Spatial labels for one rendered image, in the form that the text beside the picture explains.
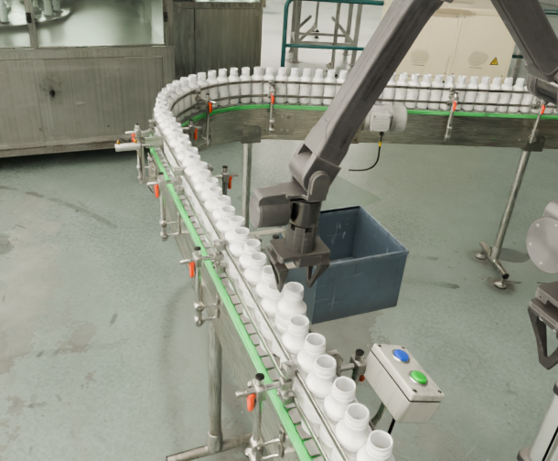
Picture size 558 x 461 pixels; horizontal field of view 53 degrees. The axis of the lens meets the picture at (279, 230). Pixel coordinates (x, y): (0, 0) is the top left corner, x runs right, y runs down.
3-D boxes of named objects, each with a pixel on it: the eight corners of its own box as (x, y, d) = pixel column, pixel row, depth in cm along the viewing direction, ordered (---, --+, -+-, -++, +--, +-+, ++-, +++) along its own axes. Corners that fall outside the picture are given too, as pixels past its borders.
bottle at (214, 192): (200, 238, 161) (200, 187, 152) (219, 232, 164) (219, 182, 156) (210, 248, 157) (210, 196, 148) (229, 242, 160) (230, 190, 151)
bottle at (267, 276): (284, 333, 127) (289, 273, 119) (261, 340, 125) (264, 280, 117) (272, 317, 132) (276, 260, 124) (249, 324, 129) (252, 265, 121)
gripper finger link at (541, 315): (597, 376, 65) (627, 313, 61) (552, 391, 63) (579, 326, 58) (553, 339, 71) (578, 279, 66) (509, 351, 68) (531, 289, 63)
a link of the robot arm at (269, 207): (332, 173, 93) (312, 152, 100) (267, 177, 89) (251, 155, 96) (322, 233, 99) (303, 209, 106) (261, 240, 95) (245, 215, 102)
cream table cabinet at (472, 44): (467, 119, 588) (497, 0, 529) (490, 141, 535) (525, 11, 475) (365, 115, 579) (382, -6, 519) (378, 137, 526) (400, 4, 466)
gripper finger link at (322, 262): (279, 280, 112) (284, 240, 107) (311, 275, 114) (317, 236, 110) (292, 300, 106) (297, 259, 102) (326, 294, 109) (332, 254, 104)
